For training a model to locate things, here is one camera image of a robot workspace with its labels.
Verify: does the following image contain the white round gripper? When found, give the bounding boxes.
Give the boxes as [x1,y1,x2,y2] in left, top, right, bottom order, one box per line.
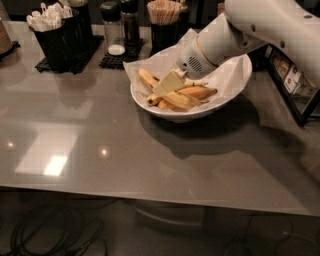
[153,36,219,97]

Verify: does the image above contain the long yellow banana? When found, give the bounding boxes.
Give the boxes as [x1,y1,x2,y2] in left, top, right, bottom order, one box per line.
[137,68,210,112]

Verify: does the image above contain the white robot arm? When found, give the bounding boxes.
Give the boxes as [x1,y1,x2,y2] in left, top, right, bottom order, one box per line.
[173,0,320,87]

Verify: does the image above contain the small yellow banana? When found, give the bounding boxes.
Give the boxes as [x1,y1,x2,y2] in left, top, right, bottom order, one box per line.
[147,80,206,106]

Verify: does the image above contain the white paper bowl liner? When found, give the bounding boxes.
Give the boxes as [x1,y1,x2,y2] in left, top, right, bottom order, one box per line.
[123,28,251,114]

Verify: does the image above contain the orange ripe banana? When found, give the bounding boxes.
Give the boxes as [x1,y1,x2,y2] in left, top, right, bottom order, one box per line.
[157,86,218,110]

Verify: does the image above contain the white ceramic bowl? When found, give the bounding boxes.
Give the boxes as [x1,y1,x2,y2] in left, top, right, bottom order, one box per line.
[130,41,254,122]

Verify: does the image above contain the black grid mat centre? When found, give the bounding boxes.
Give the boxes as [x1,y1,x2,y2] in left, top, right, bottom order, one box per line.
[99,39,144,70]

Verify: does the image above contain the black grid mat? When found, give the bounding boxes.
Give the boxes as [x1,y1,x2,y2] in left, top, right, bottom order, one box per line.
[35,35,104,74]
[99,39,144,70]

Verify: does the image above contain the black cup of wooden stirrers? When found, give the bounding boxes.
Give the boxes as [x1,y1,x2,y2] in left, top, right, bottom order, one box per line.
[147,0,187,53]

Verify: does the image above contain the pepper shaker black lid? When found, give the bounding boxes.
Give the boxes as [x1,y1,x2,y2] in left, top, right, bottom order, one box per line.
[120,0,140,45]

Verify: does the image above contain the salt shaker black lid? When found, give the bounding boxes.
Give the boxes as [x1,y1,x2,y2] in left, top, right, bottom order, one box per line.
[100,0,125,56]

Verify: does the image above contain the black cup behind cutlery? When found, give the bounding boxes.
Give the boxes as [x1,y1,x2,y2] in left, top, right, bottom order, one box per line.
[59,0,93,43]

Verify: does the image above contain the black tray of sachets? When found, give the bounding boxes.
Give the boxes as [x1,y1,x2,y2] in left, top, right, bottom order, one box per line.
[265,46,320,127]

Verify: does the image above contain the black grid mat left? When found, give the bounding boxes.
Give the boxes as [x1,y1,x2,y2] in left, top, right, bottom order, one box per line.
[35,35,104,74]

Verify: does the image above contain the black cup of white cutlery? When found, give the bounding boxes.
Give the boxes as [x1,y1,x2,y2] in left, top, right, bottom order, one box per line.
[26,3,81,56]

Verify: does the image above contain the stack of brown cups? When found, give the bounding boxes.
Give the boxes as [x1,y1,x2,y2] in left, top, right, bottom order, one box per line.
[0,18,13,54]

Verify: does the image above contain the black floor cables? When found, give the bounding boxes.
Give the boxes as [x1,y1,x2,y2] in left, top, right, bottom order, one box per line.
[0,199,111,256]

